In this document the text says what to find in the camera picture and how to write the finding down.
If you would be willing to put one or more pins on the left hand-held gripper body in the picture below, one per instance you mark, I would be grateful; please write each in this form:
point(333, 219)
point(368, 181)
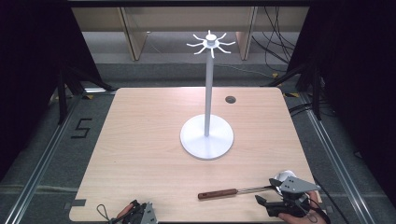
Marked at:
point(141, 214)

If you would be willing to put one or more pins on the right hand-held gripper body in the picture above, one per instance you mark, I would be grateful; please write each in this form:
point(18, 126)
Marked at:
point(297, 185)

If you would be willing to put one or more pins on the white hook rack stand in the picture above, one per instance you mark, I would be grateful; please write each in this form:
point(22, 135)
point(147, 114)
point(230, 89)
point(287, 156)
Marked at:
point(207, 102)

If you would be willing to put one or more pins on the person's left hand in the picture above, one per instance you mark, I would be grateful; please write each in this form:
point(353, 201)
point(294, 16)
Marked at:
point(127, 210)

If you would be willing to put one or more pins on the person's right hand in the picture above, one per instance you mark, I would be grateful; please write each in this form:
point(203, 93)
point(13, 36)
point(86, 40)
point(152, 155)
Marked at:
point(313, 199)

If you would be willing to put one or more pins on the round table grommet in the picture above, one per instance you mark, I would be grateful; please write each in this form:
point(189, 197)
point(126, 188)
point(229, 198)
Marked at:
point(230, 99)

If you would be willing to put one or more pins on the black metal stand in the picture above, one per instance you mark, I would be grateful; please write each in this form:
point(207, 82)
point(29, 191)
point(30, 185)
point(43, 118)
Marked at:
point(314, 90)
point(63, 93)

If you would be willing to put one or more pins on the black curtain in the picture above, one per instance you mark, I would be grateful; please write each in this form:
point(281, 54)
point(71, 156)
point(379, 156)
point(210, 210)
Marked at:
point(31, 77)
point(358, 77)

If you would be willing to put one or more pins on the light wooden cabinet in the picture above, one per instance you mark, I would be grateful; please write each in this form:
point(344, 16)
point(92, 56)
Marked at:
point(186, 18)

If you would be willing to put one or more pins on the metal floor rail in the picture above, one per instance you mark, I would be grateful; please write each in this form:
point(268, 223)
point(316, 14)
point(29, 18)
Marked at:
point(333, 146)
point(43, 158)

